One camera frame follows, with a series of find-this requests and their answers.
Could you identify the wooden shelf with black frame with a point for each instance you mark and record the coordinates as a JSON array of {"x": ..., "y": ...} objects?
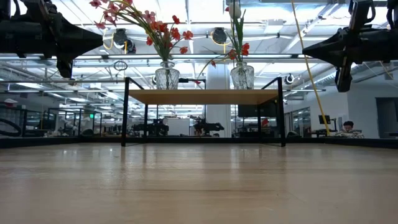
[{"x": 202, "y": 96}]

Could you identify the large black screen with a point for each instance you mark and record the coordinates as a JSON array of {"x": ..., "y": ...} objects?
[{"x": 248, "y": 111}]

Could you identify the ribbed glass vase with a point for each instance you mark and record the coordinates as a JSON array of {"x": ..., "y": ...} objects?
[{"x": 242, "y": 77}]

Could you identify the long ceiling light fixture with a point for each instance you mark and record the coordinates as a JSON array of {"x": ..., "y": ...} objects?
[{"x": 93, "y": 56}]

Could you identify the person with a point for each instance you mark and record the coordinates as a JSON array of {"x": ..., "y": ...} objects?
[{"x": 348, "y": 126}]

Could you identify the pink flower spray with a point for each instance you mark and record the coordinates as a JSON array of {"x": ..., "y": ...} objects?
[{"x": 149, "y": 15}]

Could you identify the diamond-pattern glass vase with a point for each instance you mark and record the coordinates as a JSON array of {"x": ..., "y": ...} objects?
[{"x": 167, "y": 77}]

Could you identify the white tulip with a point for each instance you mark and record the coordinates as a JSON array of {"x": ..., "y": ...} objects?
[{"x": 234, "y": 11}]

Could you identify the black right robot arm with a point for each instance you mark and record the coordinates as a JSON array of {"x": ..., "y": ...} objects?
[{"x": 391, "y": 43}]

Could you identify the small black monitor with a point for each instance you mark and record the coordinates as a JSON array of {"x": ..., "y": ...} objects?
[{"x": 325, "y": 119}]

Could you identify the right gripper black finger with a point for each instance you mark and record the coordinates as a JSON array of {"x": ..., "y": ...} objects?
[
  {"x": 329, "y": 54},
  {"x": 329, "y": 42}
]

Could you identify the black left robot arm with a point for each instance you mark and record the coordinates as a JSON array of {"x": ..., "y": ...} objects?
[{"x": 7, "y": 37}]

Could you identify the background black robot arm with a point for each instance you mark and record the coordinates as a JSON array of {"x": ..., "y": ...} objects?
[
  {"x": 208, "y": 127},
  {"x": 155, "y": 128}
]

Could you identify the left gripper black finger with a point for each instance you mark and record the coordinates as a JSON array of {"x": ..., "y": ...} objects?
[
  {"x": 74, "y": 31},
  {"x": 77, "y": 46}
]

